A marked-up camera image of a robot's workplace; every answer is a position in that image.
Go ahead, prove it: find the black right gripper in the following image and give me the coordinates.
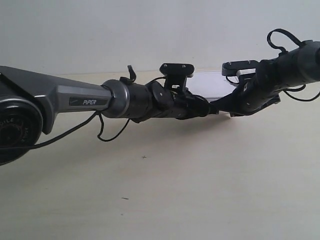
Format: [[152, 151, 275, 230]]
[[209, 60, 280, 116]]

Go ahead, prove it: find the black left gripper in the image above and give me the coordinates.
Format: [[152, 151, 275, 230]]
[[149, 82, 210, 120]]

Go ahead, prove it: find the white lidded plastic container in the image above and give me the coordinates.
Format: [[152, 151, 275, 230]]
[[186, 71, 243, 117]]

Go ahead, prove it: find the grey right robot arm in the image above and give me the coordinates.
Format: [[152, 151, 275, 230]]
[[210, 40, 320, 117]]

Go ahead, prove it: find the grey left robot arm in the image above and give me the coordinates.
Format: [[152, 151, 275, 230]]
[[0, 66, 210, 165]]

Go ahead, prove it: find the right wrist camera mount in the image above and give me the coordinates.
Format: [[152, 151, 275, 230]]
[[221, 60, 259, 78]]

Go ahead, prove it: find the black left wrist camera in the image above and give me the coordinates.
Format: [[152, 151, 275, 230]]
[[159, 63, 195, 94]]

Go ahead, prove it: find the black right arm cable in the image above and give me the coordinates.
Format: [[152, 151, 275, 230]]
[[266, 28, 316, 102]]

